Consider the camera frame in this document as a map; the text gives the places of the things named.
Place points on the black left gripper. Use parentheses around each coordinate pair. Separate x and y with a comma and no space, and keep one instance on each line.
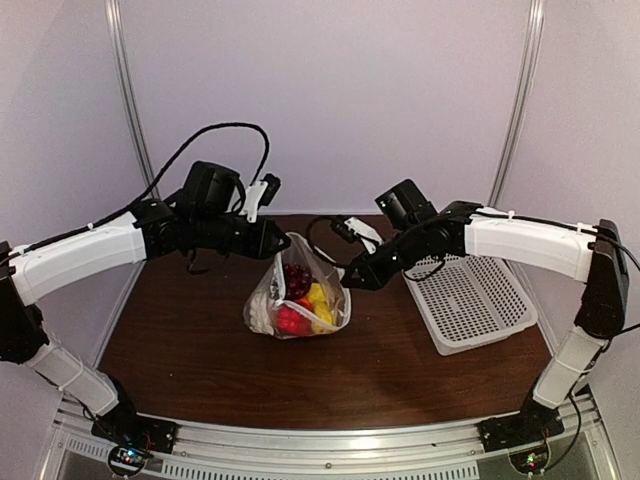
(260,248)

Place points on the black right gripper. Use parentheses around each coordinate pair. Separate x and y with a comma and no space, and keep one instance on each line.
(374,278)

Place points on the yellow toy lemon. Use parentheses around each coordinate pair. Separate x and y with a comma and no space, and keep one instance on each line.
(316,294)

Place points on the yellow toy mango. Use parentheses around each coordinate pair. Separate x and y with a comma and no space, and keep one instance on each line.
(329,319)

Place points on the clear polka dot zip bag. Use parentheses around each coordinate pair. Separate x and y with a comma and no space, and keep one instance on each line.
(273,286)

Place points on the dark red toy grapes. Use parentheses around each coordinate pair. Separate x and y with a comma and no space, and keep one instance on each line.
(298,279)

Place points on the red toy bell pepper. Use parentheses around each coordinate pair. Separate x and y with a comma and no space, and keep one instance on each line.
(290,322)

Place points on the white toy cauliflower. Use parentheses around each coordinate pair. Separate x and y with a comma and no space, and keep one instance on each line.
(257,315)

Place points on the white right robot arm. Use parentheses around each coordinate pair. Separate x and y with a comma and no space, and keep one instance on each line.
(592,255)

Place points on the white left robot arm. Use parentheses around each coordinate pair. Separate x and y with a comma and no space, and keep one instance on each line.
(145,231)

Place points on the white perforated plastic basket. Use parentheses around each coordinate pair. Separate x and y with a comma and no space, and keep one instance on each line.
(469,302)

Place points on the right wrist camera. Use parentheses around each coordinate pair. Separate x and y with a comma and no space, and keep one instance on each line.
(352,230)

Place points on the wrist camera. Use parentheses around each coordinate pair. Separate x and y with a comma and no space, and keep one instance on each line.
(259,193)
(352,230)

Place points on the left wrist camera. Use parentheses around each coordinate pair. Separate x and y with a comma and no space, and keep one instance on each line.
(259,193)

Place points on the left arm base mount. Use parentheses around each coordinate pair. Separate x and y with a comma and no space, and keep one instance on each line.
(133,451)

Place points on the left aluminium frame post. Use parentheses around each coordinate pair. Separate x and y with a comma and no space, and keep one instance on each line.
(116,33)

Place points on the aluminium frame post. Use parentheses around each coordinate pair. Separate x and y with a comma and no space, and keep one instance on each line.
(116,33)
(529,60)

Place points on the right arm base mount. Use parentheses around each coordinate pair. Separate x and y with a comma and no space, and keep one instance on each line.
(525,437)

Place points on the front aluminium rail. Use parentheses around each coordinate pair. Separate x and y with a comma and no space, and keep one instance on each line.
(451,450)

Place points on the right aluminium frame post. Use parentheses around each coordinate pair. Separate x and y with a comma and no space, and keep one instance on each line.
(529,60)

